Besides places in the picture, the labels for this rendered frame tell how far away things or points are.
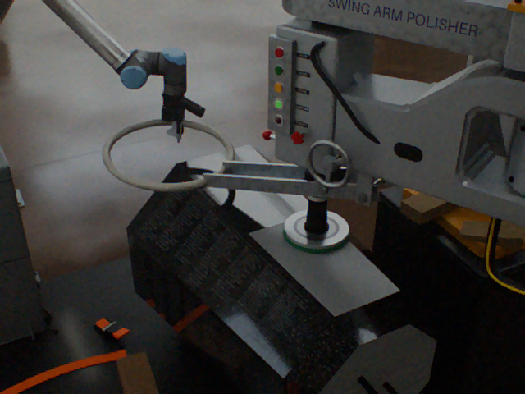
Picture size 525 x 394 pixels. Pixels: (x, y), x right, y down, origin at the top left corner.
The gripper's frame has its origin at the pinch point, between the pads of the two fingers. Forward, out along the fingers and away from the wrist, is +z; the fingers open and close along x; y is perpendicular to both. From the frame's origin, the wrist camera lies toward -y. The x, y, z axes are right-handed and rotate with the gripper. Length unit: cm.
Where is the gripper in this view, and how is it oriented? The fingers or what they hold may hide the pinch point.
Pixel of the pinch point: (181, 136)
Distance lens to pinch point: 278.2
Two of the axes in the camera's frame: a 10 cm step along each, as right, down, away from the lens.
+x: -0.9, 5.8, -8.1
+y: -9.9, -1.0, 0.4
